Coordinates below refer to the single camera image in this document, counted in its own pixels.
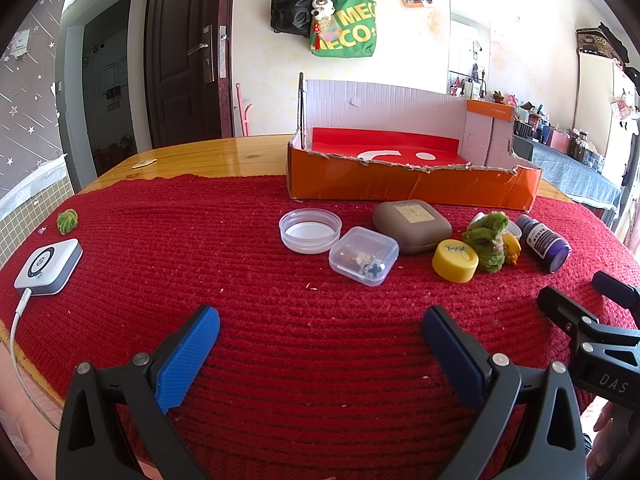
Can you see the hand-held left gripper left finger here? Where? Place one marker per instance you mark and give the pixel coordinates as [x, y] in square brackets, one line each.
[190, 355]

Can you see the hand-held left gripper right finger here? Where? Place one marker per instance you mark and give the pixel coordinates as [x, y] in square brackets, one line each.
[450, 355]

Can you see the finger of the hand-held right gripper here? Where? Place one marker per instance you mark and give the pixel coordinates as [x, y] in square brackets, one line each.
[615, 287]
[562, 307]

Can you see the dark blue bottle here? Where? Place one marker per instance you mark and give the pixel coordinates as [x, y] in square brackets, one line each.
[542, 242]

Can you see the small yellow toy figure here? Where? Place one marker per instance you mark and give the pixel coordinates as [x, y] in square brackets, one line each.
[512, 250]

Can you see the small clear plastic pot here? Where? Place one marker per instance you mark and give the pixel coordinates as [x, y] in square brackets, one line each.
[514, 231]

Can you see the yellow round cap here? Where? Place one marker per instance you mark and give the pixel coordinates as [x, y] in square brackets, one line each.
[454, 260]

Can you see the large green fuzzy plush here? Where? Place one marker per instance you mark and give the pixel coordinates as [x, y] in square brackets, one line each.
[486, 240]

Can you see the small clear bead box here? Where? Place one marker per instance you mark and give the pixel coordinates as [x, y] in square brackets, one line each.
[362, 255]

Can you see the grey-brown eyeshadow case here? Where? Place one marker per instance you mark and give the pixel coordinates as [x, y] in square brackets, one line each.
[410, 225]

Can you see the clear round plastic lid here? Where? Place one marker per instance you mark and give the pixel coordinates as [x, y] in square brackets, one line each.
[310, 230]

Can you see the orange cardboard box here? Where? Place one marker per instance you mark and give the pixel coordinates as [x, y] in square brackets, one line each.
[400, 185]

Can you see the small green fuzzy plush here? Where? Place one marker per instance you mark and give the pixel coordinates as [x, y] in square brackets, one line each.
[67, 221]

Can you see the person's right hand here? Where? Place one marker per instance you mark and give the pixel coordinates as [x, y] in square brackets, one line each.
[602, 440]

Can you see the red knitted cloth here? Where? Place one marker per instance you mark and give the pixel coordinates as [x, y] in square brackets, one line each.
[300, 340]

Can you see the blue cloth covered table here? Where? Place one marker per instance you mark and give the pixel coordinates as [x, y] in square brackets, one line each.
[575, 170]

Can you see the row of cosmetics bottles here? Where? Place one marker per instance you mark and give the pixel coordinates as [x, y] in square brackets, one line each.
[540, 122]

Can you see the white cabinet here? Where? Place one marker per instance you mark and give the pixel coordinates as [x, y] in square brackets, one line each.
[595, 95]

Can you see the small wooden chip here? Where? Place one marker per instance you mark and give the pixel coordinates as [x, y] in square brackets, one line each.
[144, 163]

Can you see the pink hanger stick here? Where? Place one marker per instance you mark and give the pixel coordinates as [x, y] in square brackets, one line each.
[240, 115]

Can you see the patterned bag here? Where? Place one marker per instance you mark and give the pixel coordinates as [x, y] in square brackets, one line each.
[597, 42]

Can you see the dark brown door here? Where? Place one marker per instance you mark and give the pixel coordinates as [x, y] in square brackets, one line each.
[180, 60]

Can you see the green tote bag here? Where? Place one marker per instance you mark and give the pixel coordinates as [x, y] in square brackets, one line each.
[350, 30]

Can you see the red tassel charm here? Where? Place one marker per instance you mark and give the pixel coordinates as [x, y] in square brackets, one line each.
[316, 35]

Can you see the black backpack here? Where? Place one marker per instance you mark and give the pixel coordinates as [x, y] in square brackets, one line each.
[290, 7]

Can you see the wall mirror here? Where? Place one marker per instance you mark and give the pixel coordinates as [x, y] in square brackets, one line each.
[467, 35]

